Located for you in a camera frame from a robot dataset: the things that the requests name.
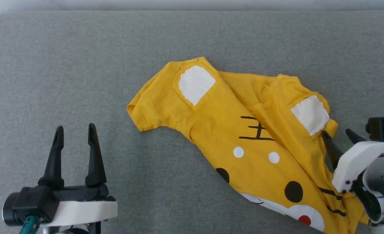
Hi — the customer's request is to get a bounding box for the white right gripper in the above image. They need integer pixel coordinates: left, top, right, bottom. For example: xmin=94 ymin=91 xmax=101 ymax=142
xmin=321 ymin=128 xmax=384 ymax=194

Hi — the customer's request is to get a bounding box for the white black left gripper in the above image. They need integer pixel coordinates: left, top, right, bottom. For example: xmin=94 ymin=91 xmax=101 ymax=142
xmin=38 ymin=123 xmax=118 ymax=228

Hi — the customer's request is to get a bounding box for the yellow cartoon print t-shirt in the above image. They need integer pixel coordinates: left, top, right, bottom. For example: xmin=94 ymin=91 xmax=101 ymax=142
xmin=126 ymin=57 xmax=371 ymax=234

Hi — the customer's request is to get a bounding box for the grey fabric sofa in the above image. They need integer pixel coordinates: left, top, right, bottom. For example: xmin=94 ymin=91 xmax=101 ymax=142
xmin=0 ymin=10 xmax=384 ymax=234

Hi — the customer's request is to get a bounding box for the teal plug camera cable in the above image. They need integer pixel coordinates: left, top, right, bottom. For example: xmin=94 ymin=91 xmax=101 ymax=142
xmin=19 ymin=215 xmax=40 ymax=234

